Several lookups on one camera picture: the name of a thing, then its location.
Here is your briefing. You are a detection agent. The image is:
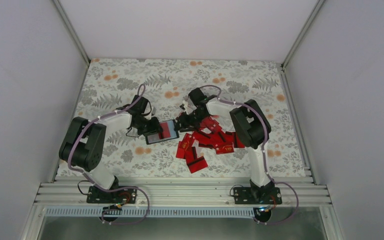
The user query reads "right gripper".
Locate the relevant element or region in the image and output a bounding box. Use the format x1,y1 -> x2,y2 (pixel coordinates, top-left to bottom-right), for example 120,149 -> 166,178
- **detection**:
175,108 -> 208,133

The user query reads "black leather card holder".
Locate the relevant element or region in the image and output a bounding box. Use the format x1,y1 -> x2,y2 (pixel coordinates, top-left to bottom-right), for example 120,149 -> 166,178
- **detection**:
145,119 -> 180,145

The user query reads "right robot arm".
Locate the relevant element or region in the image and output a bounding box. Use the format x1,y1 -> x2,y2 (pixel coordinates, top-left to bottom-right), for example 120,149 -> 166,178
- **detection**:
175,88 -> 275,204

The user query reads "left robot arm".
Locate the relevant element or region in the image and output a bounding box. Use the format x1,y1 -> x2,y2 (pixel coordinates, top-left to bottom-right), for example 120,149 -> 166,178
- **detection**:
58,95 -> 163,203

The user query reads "red vip card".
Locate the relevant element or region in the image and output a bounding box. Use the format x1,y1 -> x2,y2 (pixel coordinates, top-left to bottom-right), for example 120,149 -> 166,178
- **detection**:
175,133 -> 195,159
214,143 -> 235,155

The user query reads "red card front bottom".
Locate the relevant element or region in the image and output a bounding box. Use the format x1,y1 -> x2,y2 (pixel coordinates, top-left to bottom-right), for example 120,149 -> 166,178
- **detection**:
184,147 -> 208,174

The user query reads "floral patterned table mat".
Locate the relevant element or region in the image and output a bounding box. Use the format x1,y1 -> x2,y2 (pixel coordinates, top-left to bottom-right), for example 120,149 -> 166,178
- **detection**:
57,58 -> 307,179

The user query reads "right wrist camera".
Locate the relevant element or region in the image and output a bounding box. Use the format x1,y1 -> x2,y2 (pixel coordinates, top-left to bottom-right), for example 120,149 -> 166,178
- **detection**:
179,100 -> 195,115

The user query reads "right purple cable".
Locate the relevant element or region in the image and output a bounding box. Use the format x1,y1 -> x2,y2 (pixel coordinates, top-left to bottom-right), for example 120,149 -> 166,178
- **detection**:
191,84 -> 300,227

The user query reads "purple cable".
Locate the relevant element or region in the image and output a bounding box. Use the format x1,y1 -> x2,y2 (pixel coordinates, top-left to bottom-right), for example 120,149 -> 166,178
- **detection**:
67,83 -> 151,226
191,84 -> 300,227

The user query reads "aluminium rail frame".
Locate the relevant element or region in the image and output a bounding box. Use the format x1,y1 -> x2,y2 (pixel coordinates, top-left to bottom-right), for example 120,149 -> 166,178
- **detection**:
34,169 -> 332,207

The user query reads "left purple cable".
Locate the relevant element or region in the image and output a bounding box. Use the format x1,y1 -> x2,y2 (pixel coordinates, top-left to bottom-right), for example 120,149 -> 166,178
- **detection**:
67,83 -> 151,226

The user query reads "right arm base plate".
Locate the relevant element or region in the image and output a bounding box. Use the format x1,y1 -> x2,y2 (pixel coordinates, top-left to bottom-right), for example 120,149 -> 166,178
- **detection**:
231,186 -> 283,205

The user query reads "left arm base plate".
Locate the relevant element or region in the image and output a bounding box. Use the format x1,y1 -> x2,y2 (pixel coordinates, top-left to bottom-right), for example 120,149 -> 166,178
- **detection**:
86,186 -> 137,204

